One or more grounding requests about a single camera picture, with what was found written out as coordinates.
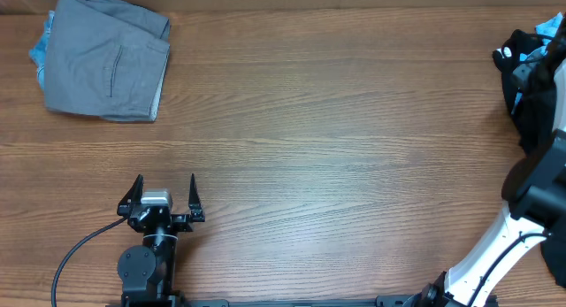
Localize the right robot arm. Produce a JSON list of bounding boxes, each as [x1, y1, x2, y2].
[[376, 13, 565, 306]]

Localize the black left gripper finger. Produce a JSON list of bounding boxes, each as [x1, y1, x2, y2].
[[188, 173, 205, 222], [117, 174, 144, 217]]

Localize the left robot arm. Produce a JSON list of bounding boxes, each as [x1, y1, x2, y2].
[[117, 175, 205, 306]]

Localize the light blue t-shirt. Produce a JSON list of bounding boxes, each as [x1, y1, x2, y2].
[[510, 12, 565, 116]]

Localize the folded grey trousers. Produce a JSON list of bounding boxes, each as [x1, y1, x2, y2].
[[44, 0, 171, 122]]

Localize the black garment in pile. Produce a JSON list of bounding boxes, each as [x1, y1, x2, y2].
[[493, 30, 565, 287]]

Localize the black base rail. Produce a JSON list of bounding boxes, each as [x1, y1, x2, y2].
[[111, 295, 418, 307]]

